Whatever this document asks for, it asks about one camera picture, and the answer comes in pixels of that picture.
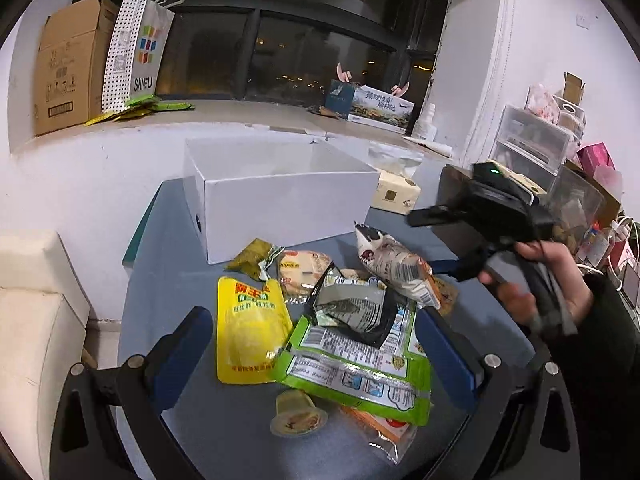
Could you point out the large green snack bag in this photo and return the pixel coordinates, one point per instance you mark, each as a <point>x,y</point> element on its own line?
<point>393,381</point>

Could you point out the blue landscape gift box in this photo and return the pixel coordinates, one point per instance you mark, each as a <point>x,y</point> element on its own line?
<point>369,106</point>

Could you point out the white dotted shopping bag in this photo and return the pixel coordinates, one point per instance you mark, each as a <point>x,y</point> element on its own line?
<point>135,52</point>

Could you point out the white open cardboard box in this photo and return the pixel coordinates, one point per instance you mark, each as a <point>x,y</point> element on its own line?
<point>285,192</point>

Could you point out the white plastic bottle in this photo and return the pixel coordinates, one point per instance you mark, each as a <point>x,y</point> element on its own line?
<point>424,127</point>

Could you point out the clear plastic drawer organizer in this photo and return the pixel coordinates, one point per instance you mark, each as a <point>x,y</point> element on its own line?
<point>528,145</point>

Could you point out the brown cardboard box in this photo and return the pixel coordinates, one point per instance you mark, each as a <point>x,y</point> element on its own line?
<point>70,65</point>

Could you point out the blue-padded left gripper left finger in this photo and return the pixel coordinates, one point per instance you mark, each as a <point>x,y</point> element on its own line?
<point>174,357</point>

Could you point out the orange clear snack packet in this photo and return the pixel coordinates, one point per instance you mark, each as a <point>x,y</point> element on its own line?
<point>389,438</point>

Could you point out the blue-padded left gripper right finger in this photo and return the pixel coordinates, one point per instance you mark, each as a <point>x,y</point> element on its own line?
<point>455,361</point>

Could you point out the beige round cracker packet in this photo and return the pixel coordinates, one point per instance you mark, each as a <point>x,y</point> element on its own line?
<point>300,270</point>

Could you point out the white brown snack bag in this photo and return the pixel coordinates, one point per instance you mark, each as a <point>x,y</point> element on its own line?
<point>408,273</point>

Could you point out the green yellow packets pile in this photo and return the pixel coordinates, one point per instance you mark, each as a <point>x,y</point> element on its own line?
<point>141,109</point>

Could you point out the yellow snack pouch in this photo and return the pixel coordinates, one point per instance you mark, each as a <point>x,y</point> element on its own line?
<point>253,326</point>

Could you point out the person's right hand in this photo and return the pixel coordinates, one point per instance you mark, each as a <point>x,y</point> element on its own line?
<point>559,277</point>

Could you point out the jelly cup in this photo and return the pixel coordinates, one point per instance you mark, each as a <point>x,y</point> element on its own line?
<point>296,415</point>

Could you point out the beige tissue pack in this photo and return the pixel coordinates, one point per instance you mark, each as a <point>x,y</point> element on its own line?
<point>395,193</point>

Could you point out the olive green small packet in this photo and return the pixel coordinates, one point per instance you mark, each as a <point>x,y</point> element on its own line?
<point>254,260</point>

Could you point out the pink box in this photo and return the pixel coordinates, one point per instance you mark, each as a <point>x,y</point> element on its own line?
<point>593,156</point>

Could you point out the black grey snack packet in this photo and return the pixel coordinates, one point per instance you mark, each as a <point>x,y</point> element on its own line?
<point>362,310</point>

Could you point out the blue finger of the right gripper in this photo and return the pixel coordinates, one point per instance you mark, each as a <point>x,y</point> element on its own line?
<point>449,267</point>

